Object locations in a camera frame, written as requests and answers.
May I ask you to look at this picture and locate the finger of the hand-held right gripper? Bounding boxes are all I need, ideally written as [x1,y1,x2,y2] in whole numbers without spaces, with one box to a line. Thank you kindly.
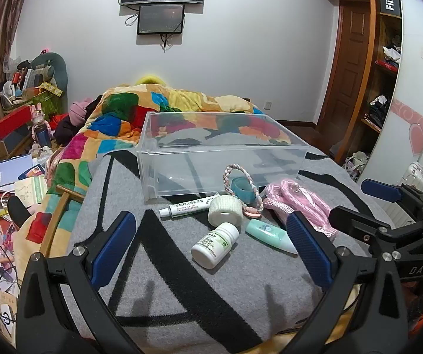
[361,178,423,209]
[329,206,394,245]

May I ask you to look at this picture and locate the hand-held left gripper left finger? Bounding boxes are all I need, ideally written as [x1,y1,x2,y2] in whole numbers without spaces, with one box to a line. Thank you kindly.
[16,211,142,354]

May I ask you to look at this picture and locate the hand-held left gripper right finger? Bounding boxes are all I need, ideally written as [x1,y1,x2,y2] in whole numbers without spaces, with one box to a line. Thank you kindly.
[281,212,408,354]

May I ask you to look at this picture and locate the white handbag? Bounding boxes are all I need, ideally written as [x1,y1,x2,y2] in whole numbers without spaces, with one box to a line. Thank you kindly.
[343,151,370,178]

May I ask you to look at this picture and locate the mint green cream tube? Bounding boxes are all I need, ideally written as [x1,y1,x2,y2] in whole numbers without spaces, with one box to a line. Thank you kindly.
[245,218,298,256]

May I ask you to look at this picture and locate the wooden massage hammer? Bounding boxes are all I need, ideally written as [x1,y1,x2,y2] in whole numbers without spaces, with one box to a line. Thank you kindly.
[41,184,84,259]

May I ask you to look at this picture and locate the grey black patterned blanket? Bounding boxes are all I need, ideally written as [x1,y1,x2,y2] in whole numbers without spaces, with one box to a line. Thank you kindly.
[54,147,396,342]

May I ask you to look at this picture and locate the white ointment tube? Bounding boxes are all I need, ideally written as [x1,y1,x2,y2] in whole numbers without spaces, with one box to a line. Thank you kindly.
[159,193,221,219]

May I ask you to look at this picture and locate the white bandage roll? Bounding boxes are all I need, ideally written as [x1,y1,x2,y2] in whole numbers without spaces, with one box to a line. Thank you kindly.
[208,194,244,228]

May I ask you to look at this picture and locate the white pill bottle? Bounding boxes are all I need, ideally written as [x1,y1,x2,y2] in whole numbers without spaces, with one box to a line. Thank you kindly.
[191,222,240,269]

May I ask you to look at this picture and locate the wooden wardrobe shelves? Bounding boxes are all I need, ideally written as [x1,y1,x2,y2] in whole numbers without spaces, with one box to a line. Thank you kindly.
[299,0,406,168]

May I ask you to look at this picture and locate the white wardrobe sliding door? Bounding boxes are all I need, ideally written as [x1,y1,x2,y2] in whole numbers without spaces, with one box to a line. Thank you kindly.
[357,0,423,194]

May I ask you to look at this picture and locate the clear plastic storage box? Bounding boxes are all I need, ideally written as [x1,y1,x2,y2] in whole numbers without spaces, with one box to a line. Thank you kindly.
[136,111,311,203]

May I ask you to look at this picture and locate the blue white book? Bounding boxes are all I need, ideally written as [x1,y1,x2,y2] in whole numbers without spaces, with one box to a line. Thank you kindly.
[0,154,35,193]

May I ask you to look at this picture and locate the brown wooden door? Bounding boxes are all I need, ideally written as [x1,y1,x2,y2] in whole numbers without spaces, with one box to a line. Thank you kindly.
[318,0,375,130]

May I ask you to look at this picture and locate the colourful patchwork blanket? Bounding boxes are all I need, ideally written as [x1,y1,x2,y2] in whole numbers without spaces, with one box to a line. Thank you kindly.
[12,83,297,270]

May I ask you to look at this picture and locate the pink knitted hat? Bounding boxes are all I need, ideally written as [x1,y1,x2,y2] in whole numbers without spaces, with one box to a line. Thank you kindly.
[69,98,94,127]

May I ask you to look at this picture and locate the rabbit plush toy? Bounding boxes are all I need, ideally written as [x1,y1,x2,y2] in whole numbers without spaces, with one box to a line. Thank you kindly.
[30,103,54,149]

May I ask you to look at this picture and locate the red box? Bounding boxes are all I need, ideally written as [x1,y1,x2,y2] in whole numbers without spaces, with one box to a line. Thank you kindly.
[0,105,35,140]

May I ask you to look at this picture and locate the yellow plush pillow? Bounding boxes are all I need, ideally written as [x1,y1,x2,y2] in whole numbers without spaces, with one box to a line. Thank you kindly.
[137,75,168,88]

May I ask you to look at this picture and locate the black printed box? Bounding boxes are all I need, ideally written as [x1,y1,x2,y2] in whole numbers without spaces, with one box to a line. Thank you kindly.
[377,0,401,18]

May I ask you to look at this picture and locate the grey neck pillow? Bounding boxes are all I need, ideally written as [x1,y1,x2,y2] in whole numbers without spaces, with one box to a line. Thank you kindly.
[30,52,69,100]

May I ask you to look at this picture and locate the pink rope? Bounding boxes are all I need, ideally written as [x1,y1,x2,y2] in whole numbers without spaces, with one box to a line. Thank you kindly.
[263,179,339,243]

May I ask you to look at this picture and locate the teal tape ring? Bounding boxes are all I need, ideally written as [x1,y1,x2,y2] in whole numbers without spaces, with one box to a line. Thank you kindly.
[231,177,258,204]

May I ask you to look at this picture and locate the pink white braided cord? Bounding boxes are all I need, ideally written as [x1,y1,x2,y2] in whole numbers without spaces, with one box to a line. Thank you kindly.
[223,164,264,217]

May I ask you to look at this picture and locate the small wall monitor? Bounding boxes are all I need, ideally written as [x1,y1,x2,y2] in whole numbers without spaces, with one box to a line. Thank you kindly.
[137,4,186,35]

